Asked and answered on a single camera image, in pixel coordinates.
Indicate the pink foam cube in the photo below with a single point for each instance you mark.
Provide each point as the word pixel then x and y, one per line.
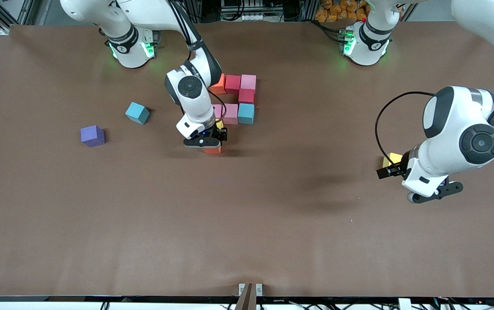
pixel 248 82
pixel 218 111
pixel 231 114

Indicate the yellow foam cube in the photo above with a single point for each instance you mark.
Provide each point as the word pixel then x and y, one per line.
pixel 220 125
pixel 392 159

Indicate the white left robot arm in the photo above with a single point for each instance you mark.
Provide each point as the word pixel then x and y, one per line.
pixel 445 146

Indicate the crimson foam cube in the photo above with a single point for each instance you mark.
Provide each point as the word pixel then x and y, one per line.
pixel 233 84
pixel 246 96

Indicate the light blue foam cube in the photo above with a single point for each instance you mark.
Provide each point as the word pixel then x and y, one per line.
pixel 246 114
pixel 137 113

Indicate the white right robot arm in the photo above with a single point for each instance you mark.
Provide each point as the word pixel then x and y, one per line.
pixel 195 107

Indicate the paper table cover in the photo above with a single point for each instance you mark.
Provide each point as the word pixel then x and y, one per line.
pixel 247 241

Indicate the pile of orange objects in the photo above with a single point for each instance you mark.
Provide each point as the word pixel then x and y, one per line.
pixel 341 10

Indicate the metal mounting bracket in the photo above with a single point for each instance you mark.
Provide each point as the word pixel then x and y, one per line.
pixel 250 290

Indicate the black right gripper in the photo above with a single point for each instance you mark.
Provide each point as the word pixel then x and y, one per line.
pixel 220 133

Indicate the orange foam cube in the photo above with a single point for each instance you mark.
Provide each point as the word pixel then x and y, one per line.
pixel 212 150
pixel 220 85

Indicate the purple foam cube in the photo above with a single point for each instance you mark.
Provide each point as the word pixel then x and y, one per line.
pixel 92 136

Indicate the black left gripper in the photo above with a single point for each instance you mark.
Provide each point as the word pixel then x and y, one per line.
pixel 395 169

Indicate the white power strip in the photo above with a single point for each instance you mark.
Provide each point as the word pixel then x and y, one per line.
pixel 251 17

